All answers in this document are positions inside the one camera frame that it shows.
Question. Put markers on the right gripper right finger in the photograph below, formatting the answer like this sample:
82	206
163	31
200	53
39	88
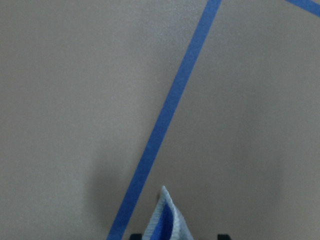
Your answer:
222	237

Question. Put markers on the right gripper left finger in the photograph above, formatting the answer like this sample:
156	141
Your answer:
136	236

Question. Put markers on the blue grey towel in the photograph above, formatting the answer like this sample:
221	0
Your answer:
166	222

